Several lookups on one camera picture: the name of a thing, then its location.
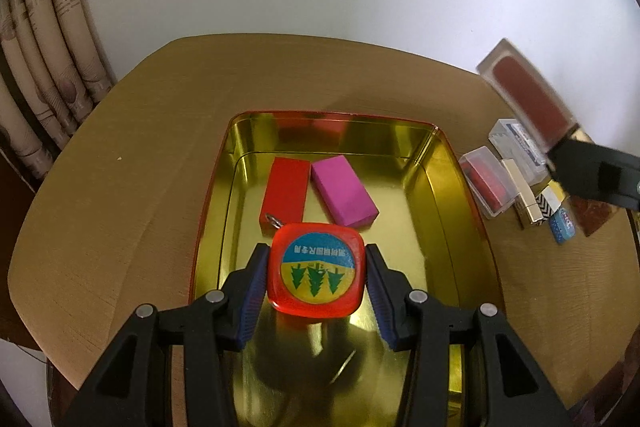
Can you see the red tape measure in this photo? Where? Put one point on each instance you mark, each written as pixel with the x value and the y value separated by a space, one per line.
pixel 315 272

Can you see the gold lipstick tube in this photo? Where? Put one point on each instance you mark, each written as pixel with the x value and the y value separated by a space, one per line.
pixel 525 202

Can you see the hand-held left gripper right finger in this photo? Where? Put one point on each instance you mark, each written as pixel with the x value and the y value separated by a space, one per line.
pixel 380 302

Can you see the red tin box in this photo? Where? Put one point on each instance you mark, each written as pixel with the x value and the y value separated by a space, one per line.
pixel 425 207

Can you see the small blue packet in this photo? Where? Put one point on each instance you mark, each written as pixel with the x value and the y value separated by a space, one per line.
pixel 562 224

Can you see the reddish brown flat piece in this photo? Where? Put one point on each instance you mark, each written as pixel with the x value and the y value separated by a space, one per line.
pixel 595 217

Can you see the clear box with red contents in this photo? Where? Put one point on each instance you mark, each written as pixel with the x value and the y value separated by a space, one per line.
pixel 487 182

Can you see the clear box with blue label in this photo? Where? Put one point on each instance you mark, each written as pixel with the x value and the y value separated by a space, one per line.
pixel 520 147

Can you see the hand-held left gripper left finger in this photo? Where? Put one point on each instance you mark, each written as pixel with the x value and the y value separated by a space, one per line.
pixel 255 292

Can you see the beige printed curtain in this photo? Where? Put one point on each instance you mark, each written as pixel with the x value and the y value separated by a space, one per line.
pixel 55 57

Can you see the small white chevron box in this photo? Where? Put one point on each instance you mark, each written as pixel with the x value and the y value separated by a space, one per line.
pixel 550 199

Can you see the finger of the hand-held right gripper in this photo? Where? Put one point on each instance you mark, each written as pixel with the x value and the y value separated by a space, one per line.
pixel 575 167

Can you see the pink rectangular block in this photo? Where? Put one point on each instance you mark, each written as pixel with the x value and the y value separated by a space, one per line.
pixel 342 189

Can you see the red rectangular block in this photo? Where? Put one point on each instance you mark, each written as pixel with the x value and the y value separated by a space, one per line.
pixel 284 192

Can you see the clear case with maroon insert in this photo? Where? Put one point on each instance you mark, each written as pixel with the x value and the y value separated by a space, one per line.
pixel 530 92

